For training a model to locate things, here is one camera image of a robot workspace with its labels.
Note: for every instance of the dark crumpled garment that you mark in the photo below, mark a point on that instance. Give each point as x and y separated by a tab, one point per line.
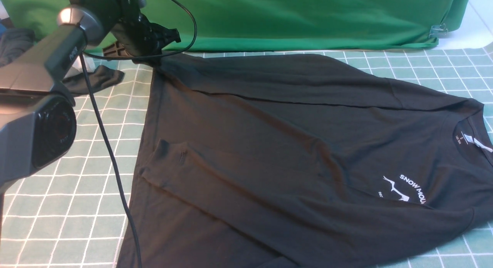
16	41

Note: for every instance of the green backdrop cloth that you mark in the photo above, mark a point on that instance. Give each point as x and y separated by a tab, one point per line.
276	25

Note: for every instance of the blue object at edge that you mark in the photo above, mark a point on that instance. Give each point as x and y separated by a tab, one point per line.
3	29

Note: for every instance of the metal binder clip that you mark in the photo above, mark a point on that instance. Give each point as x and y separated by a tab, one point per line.
437	31

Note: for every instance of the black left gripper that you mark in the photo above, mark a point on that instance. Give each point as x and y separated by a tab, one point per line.
136	36

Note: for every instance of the green checkered table mat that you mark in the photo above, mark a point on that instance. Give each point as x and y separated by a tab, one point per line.
70	214

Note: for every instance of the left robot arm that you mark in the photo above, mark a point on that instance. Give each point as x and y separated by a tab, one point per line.
38	124

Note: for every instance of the gray long-sleeved shirt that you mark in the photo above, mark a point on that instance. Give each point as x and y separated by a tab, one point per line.
302	161

